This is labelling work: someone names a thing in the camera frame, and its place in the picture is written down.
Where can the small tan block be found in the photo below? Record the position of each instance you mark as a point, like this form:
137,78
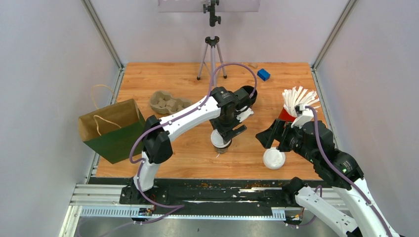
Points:
253,65

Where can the red straw holder cup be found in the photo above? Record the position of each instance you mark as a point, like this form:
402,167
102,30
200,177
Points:
284,115

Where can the brown coffee cup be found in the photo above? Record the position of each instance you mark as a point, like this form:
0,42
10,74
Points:
221,150

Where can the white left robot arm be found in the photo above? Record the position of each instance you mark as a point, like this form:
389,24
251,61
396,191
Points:
154,146

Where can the white plastic lid stack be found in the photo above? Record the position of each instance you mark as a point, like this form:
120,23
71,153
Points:
273,158

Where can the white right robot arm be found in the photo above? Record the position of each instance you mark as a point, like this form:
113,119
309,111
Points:
314,142

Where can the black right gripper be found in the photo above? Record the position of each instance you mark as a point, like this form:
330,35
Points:
281,128

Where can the black paper cup stack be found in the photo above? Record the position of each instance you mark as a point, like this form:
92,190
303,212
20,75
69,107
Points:
252,93

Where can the grey camera tripod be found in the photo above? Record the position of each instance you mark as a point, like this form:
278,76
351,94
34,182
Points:
212,42

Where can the blue small block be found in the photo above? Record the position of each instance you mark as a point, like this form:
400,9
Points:
263,74

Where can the green paper bag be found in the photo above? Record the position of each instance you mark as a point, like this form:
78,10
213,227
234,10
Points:
111,131

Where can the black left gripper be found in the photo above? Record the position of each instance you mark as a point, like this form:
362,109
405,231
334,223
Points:
216,124

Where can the grey pulp cup carrier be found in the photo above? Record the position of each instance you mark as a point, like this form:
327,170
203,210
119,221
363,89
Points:
163,102

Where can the white single cup lid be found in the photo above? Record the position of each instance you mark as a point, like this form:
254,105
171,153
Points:
218,141

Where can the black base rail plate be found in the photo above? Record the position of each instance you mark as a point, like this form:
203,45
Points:
188,199

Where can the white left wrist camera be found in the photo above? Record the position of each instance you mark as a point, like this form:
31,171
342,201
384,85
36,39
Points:
244,114

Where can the white wrapped straws bundle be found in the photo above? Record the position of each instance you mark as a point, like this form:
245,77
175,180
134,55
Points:
295,96

